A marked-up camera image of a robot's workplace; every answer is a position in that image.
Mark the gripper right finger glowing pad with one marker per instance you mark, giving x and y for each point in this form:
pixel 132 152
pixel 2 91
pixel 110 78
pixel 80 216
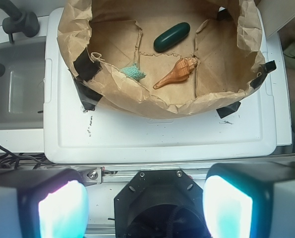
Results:
pixel 250 200

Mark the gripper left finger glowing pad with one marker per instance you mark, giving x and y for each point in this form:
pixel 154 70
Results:
pixel 43 204

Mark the dark green plastic pickle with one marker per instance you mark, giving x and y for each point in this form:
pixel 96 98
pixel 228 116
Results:
pixel 171 37

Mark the black tape right lower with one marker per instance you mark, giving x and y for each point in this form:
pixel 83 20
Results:
pixel 228 110

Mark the black tape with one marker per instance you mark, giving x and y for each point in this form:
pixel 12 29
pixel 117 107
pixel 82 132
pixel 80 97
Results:
pixel 228 110
pixel 263 72
pixel 88 98
pixel 86 68

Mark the grey toy sink basin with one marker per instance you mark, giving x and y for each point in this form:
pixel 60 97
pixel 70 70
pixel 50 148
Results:
pixel 22 85

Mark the black tape left lower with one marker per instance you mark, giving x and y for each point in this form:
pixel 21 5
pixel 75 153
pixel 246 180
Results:
pixel 88 98

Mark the black tape right upper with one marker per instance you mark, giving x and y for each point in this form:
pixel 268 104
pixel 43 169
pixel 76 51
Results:
pixel 263 72

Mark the black tape left upper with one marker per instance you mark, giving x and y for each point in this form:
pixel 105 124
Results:
pixel 86 68

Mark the orange plastic conch shell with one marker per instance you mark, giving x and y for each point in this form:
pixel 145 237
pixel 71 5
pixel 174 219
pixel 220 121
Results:
pixel 179 73

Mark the teal knitted cloth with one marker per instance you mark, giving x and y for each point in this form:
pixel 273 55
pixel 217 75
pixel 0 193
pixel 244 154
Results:
pixel 133 72

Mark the dark grey toy faucet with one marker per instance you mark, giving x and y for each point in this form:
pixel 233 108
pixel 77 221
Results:
pixel 18 21

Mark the black octagonal mount plate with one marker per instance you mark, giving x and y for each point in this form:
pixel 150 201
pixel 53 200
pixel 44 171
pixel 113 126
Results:
pixel 160 204

